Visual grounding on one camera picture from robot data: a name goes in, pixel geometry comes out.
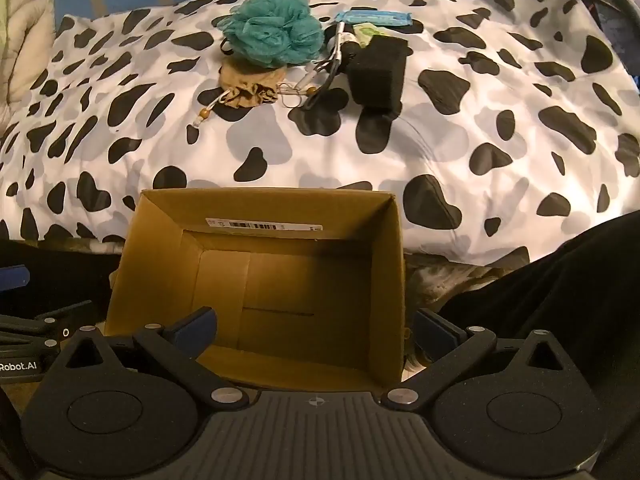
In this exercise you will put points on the grey furry blanket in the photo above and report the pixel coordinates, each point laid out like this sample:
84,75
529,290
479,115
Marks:
440,280

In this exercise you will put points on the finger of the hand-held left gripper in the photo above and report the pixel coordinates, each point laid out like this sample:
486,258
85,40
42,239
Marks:
12,277
50,327

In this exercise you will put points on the brown cardboard box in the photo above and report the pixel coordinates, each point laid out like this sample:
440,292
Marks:
300,280

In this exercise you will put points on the blue wet wipes pack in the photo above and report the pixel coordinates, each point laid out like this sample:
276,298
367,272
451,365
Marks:
380,18

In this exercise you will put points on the light green blanket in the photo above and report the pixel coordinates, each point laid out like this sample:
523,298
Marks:
3,7

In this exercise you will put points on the beige quilt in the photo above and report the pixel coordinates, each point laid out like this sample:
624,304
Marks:
25,35

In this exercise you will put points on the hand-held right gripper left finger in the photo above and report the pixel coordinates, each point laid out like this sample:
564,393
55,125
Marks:
197,327

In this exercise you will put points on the black roll with white band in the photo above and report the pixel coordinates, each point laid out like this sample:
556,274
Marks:
347,50

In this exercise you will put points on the green tissue pack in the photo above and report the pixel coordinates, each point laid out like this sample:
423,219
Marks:
367,34

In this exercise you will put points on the teal mesh bath loofah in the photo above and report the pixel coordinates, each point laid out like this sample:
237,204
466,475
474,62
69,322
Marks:
272,30

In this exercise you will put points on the black foam block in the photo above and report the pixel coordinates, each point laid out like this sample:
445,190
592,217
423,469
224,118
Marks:
377,75

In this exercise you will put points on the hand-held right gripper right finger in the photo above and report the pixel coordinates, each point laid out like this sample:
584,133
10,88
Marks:
435,330

